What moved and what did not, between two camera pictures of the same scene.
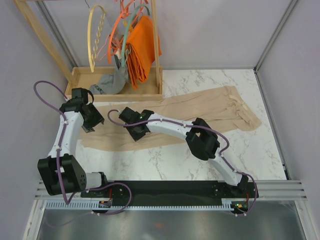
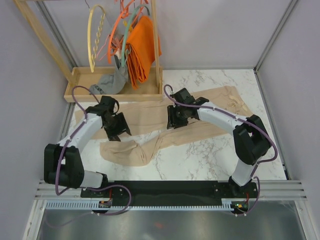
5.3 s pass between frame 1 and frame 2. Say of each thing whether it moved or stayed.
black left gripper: moved
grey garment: stayed
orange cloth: stayed
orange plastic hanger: stayed
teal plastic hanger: stayed
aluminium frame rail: stayed
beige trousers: moved
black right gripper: moved
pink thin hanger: stayed
